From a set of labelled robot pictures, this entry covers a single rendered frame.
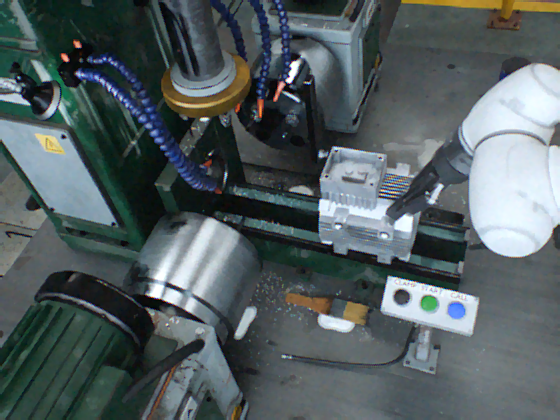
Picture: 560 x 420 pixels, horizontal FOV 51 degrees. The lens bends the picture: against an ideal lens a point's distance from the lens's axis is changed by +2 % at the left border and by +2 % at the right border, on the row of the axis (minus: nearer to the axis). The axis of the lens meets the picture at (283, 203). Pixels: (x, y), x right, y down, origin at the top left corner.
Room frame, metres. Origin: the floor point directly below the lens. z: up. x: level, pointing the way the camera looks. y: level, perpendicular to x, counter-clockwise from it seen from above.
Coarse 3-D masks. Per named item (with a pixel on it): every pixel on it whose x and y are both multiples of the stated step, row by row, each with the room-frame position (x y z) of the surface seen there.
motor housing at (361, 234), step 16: (384, 176) 0.82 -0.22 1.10; (400, 176) 0.81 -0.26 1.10; (384, 192) 0.78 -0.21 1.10; (400, 192) 0.77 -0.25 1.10; (352, 208) 0.77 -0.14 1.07; (384, 208) 0.75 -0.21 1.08; (320, 224) 0.77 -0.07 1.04; (352, 224) 0.74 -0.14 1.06; (368, 224) 0.73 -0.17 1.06; (400, 224) 0.72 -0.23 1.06; (416, 224) 0.79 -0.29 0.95; (336, 240) 0.75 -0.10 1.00; (352, 240) 0.74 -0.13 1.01; (368, 240) 0.72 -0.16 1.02; (384, 240) 0.70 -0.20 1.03; (400, 240) 0.69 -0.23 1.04; (400, 256) 0.69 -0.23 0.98
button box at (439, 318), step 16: (400, 288) 0.56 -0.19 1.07; (416, 288) 0.55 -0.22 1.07; (432, 288) 0.55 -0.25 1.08; (384, 304) 0.54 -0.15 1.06; (416, 304) 0.53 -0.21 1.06; (448, 304) 0.51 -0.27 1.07; (464, 304) 0.51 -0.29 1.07; (416, 320) 0.50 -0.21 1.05; (432, 320) 0.50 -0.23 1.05; (448, 320) 0.49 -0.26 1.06; (464, 320) 0.48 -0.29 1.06
